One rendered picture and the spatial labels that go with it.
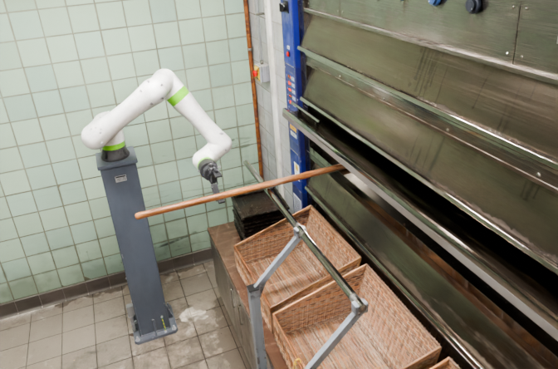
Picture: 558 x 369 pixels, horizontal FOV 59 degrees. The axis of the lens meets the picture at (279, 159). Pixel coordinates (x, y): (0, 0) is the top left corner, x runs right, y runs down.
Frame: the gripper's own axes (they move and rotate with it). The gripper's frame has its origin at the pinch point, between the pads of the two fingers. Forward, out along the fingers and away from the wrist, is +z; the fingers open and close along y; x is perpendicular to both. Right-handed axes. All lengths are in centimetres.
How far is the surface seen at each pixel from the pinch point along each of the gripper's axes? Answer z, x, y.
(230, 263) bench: -24, -6, 61
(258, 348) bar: 48, 1, 54
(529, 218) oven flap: 119, -57, -36
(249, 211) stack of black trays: -36, -23, 38
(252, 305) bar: 48, 2, 30
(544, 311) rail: 139, -43, -26
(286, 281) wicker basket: 6, -28, 59
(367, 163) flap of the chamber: 47, -50, -22
